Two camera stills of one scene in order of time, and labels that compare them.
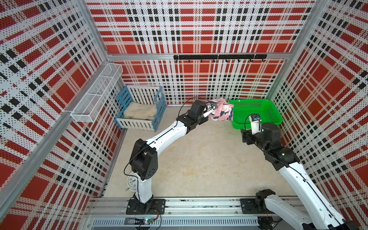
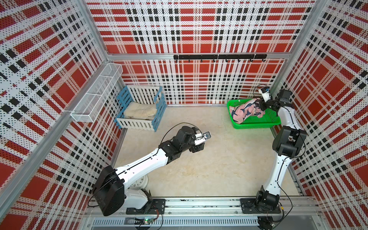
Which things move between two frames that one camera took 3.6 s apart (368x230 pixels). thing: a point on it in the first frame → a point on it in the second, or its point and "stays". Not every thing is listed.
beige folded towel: (143, 111) stays
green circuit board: (143, 221) stays
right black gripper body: (252, 139) → (270, 104)
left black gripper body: (201, 119) → (192, 147)
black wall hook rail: (251, 57) stays
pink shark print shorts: (224, 111) → (240, 112)
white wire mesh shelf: (89, 106) stays
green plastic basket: (264, 107) stays
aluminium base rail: (205, 214) stays
